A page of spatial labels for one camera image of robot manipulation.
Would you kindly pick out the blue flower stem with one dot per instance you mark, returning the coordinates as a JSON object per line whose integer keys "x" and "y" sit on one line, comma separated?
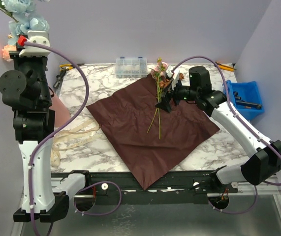
{"x": 24, "y": 18}

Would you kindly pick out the beige printed ribbon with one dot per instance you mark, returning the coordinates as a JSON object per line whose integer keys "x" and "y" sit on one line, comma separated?
{"x": 81, "y": 134}

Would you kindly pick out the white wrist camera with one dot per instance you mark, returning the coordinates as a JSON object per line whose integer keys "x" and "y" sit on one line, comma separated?
{"x": 34, "y": 44}
{"x": 172, "y": 75}

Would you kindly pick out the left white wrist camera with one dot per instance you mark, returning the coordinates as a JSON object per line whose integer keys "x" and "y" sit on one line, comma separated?
{"x": 34, "y": 44}

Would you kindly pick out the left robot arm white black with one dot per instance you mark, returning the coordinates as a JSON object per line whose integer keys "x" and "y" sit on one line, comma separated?
{"x": 26, "y": 91}

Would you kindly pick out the pink cylindrical vase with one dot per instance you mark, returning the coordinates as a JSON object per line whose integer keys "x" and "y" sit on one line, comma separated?
{"x": 62, "y": 114}

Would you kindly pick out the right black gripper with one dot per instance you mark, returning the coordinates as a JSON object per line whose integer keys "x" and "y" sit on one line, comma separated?
{"x": 169, "y": 94}

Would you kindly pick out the blue plastic bin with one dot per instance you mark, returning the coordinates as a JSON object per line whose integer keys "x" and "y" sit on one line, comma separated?
{"x": 249, "y": 92}

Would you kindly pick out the aluminium extrusion rail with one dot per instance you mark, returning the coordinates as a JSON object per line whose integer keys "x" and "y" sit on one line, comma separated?
{"x": 197, "y": 182}

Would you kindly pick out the yellow handled pliers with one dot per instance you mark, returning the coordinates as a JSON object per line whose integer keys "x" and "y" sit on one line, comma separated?
{"x": 66, "y": 67}

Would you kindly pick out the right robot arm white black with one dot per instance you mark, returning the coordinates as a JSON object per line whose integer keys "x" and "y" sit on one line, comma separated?
{"x": 264, "y": 154}

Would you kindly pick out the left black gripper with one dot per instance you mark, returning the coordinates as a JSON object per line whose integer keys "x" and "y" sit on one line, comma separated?
{"x": 18, "y": 60}

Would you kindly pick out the black tool in bin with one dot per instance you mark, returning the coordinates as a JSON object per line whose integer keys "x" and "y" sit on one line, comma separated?
{"x": 248, "y": 105}

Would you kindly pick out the peach rose flower stem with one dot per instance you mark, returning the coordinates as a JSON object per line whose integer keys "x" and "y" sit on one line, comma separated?
{"x": 9, "y": 47}

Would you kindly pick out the yellow black utility knife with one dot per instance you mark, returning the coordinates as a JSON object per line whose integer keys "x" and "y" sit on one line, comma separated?
{"x": 225, "y": 67}

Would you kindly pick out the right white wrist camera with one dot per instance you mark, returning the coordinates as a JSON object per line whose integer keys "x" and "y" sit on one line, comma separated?
{"x": 172, "y": 75}

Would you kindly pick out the pink bud flower stem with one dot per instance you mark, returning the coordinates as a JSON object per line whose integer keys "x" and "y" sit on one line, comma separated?
{"x": 157, "y": 74}

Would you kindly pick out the clear plastic organizer box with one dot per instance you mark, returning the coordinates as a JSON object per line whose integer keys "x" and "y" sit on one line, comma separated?
{"x": 131, "y": 67}

